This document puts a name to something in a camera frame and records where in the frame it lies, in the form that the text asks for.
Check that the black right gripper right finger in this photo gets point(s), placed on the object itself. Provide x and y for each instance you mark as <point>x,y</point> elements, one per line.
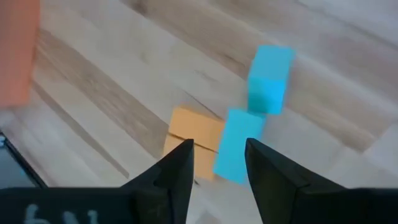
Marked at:
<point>280,193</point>

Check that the blue rectangular block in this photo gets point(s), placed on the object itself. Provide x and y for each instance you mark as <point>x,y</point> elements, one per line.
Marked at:
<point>269,81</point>
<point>236,146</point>

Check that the orange plastic bin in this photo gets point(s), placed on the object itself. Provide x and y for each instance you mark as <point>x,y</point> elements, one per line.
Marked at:
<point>17,53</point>

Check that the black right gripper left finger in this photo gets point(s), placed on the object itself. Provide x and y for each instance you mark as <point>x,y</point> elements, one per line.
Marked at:
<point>169,186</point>

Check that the black metal table frame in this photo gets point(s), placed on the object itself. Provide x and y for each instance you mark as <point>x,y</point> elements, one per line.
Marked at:
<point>29,169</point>

